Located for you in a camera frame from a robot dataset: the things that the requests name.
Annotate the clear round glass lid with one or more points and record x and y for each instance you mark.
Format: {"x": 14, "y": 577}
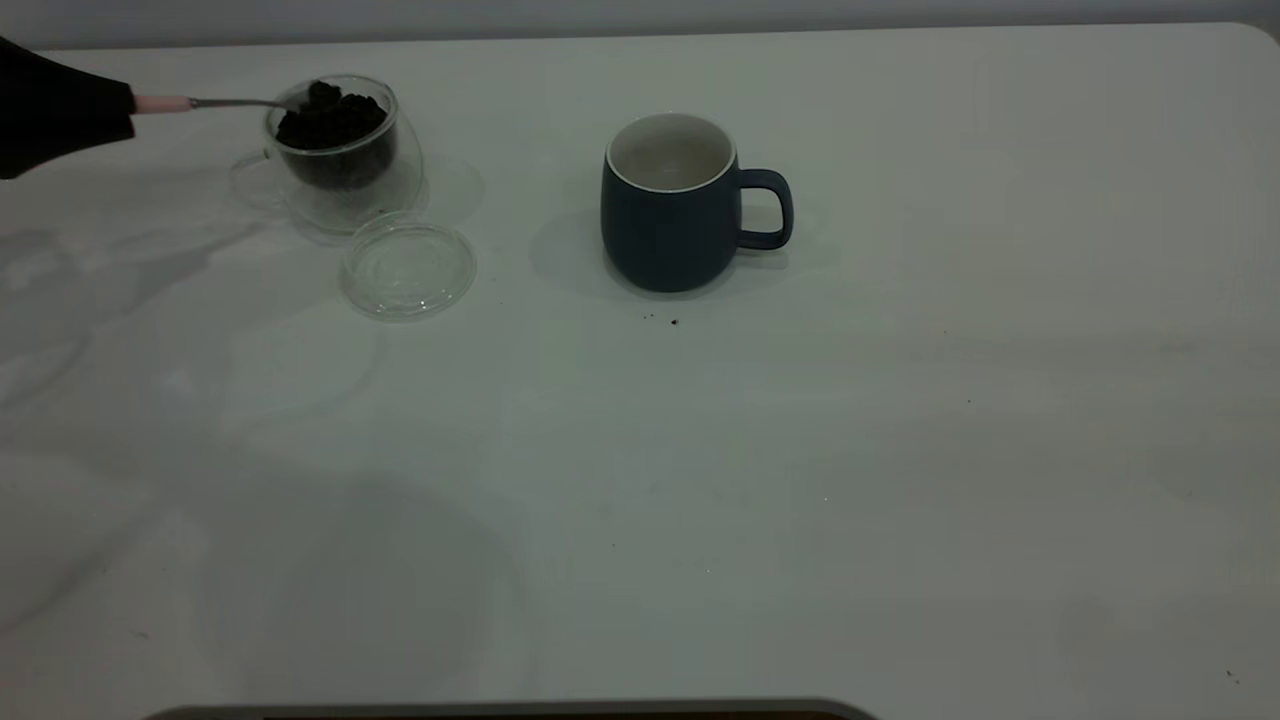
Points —
{"x": 408, "y": 270}

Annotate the dark grey ceramic mug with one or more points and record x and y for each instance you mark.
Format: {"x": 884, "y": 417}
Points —
{"x": 665, "y": 240}

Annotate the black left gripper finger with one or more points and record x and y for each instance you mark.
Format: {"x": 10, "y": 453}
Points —
{"x": 60, "y": 90}
{"x": 50, "y": 135}

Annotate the clear double-walled glass cup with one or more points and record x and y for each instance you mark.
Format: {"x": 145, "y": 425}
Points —
{"x": 350, "y": 210}

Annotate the dark coffee beans pile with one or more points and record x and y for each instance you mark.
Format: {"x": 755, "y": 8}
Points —
{"x": 335, "y": 135}

